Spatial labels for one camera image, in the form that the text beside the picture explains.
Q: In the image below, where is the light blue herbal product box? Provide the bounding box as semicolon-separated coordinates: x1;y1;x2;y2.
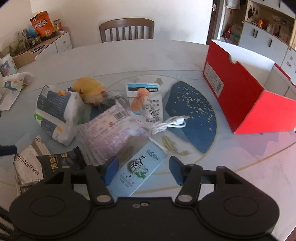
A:
107;141;167;198

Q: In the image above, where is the silver foil snack packet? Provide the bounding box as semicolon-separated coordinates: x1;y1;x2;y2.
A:
13;136;50;195

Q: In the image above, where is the pink printed plastic bag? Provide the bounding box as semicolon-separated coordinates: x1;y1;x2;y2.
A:
77;101;149;166

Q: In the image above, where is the black sesame snack packet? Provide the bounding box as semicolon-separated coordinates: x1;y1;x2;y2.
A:
37;147;86;178

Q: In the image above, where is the white usb cable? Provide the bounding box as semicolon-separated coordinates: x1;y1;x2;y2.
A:
147;114;191;135

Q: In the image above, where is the white tissue paper pack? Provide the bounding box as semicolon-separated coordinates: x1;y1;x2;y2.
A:
34;85;85;146

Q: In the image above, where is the yellow plush toy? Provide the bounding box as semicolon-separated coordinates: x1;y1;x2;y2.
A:
72;77;107;106

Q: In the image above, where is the clear bag of black bits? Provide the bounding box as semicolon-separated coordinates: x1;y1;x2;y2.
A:
98;90;130;112

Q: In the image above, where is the small white tissue packet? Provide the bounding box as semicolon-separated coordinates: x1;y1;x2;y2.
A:
1;72;33;111

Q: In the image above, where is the orange toy in blister pack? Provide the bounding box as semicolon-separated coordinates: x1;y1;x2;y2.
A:
125;82;163;125

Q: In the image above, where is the patterned round tin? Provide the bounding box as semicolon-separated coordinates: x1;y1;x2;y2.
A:
0;53;18;77

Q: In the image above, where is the cardboard tray with plants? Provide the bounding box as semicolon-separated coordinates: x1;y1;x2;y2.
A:
9;38;35;69

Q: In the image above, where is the red cardboard shoe box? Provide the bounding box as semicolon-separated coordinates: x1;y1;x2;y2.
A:
203;40;295;135

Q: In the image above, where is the white sideboard cabinet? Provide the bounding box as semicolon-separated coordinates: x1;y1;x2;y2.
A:
29;31;72;61

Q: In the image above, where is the orange snack bag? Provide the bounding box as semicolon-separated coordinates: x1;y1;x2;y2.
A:
30;11;57;41

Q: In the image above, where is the red jar on sideboard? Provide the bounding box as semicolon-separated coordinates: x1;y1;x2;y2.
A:
53;19;63;31

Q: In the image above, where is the dark wooden door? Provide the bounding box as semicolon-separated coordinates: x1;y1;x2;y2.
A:
206;0;220;45

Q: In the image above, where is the brown wooden chair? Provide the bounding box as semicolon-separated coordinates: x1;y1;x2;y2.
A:
99;18;154;43

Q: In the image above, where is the white shoe cabinet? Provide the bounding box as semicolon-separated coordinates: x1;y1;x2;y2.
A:
238;0;296;70

